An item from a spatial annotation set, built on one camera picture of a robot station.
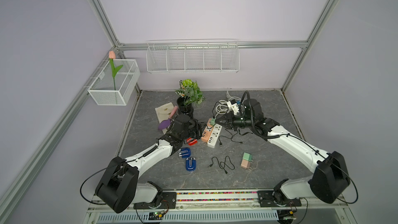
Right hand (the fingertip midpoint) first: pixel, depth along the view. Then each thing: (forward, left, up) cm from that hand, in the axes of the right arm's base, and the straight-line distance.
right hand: (214, 120), depth 74 cm
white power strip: (+7, -2, -22) cm, 23 cm away
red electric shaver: (0, +12, -22) cm, 25 cm away
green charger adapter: (-10, -19, -22) cm, 31 cm away
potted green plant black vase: (+19, +13, -2) cm, 23 cm away
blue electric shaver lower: (-13, +12, -22) cm, 28 cm away
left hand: (+3, +2, -6) cm, 7 cm away
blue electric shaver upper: (-7, +16, -22) cm, 28 cm away
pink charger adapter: (-13, -17, -22) cm, 31 cm away
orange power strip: (+6, +3, -21) cm, 22 cm away
